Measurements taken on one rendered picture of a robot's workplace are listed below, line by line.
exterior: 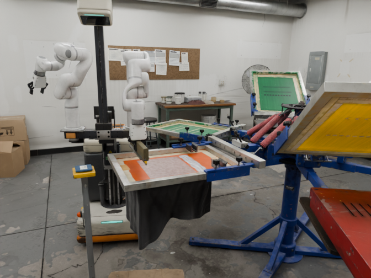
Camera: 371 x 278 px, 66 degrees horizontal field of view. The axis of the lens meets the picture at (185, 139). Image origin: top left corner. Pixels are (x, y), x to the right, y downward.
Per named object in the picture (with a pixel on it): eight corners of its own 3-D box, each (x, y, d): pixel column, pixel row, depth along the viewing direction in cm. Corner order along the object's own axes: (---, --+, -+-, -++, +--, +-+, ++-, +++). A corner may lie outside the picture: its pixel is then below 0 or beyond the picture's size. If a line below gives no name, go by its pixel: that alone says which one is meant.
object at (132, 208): (139, 252, 170) (137, 185, 159) (123, 215, 210) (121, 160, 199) (144, 251, 171) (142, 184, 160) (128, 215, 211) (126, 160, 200)
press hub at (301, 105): (281, 272, 230) (301, 105, 197) (252, 244, 265) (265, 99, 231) (317, 260, 245) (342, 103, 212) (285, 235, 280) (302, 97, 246)
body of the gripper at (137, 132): (144, 119, 179) (144, 137, 182) (128, 121, 176) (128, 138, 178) (147, 122, 173) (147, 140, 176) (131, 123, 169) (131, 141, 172)
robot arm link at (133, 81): (141, 80, 186) (143, 112, 184) (121, 80, 183) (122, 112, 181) (142, 76, 178) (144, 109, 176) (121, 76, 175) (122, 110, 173)
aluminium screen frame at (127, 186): (124, 192, 150) (123, 185, 149) (107, 159, 202) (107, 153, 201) (249, 172, 180) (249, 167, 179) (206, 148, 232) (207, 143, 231)
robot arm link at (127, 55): (121, 45, 194) (149, 46, 198) (122, 94, 216) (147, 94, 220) (122, 53, 183) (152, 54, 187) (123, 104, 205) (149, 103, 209)
